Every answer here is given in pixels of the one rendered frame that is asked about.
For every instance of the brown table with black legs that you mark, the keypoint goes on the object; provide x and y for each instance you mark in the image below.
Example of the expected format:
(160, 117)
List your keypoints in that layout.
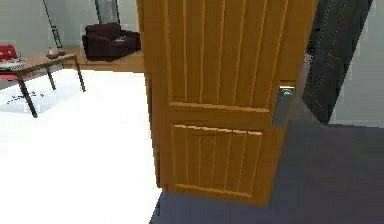
(36, 63)

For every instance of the orange wooden room door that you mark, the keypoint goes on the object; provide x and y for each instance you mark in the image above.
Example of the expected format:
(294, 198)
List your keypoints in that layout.
(216, 83)

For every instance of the dark brown armchair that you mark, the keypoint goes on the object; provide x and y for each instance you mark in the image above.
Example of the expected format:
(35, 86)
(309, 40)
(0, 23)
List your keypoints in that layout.
(106, 41)

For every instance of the grey framed window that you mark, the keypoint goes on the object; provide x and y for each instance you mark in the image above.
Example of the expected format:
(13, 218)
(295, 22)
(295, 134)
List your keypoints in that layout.
(107, 10)

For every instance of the small brown bowl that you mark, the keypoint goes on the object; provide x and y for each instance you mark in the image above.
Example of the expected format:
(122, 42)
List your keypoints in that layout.
(61, 52)

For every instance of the black floor lamp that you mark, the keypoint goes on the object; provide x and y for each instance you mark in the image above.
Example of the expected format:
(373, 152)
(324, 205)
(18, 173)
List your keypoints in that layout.
(53, 25)

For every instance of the white book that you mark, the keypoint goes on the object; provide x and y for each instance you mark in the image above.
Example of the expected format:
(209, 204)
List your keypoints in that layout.
(11, 64)

